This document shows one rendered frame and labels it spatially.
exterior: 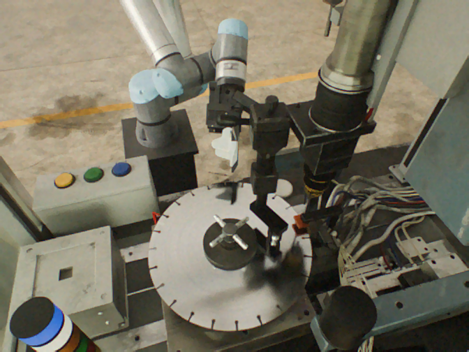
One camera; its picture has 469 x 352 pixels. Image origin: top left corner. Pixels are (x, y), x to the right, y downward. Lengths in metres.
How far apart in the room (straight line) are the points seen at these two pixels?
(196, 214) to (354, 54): 0.46
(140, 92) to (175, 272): 0.60
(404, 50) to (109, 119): 2.36
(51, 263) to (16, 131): 2.04
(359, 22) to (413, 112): 2.46
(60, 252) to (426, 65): 0.74
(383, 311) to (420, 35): 0.38
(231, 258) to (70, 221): 0.48
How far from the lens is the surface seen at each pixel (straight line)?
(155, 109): 1.11
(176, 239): 0.71
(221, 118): 0.53
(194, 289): 0.66
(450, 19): 0.40
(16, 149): 2.65
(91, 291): 0.76
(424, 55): 0.42
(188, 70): 0.87
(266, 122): 0.48
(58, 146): 2.54
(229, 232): 0.64
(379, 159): 1.23
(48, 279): 0.81
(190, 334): 0.74
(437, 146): 0.44
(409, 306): 0.60
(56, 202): 0.93
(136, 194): 0.91
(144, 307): 0.87
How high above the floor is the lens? 1.55
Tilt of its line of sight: 47 degrees down
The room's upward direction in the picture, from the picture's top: straight up
